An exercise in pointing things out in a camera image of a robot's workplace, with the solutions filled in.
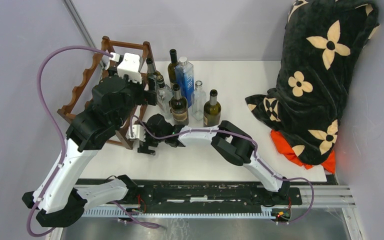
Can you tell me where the green wine bottle brown label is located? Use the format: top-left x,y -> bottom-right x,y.
169,83 -> 189,126

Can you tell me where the brown wooden wine rack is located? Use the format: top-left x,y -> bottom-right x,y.
57,36 -> 154,150

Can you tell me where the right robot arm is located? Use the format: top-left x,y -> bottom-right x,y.
127,114 -> 291,204

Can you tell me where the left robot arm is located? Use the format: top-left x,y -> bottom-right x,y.
22,76 -> 157,228

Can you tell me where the clear square bottle black cap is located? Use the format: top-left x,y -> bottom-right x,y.
156,75 -> 173,120

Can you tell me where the green wine bottle left rear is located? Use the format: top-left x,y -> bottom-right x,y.
146,57 -> 161,91

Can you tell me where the blue square glass bottle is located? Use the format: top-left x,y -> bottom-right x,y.
174,56 -> 195,107

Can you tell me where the clear round glass bottle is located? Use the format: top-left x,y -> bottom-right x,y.
192,80 -> 207,121

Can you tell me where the green wine bottle right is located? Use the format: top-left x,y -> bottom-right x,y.
203,89 -> 222,127

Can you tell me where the aluminium corner profile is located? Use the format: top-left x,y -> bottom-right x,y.
62,0 -> 107,69

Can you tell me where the orange cloth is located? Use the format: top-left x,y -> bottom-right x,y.
270,129 -> 336,174

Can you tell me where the black floral blanket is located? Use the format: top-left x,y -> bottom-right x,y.
245,0 -> 380,166

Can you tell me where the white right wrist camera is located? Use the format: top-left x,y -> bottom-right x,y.
126,124 -> 151,142

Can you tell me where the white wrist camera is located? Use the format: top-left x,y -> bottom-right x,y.
109,52 -> 143,84
126,124 -> 151,142

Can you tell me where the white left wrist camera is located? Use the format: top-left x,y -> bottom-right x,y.
109,52 -> 143,84

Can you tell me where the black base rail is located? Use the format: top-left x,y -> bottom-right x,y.
76,178 -> 355,221

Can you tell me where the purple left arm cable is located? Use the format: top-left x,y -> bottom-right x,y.
25,45 -> 113,238

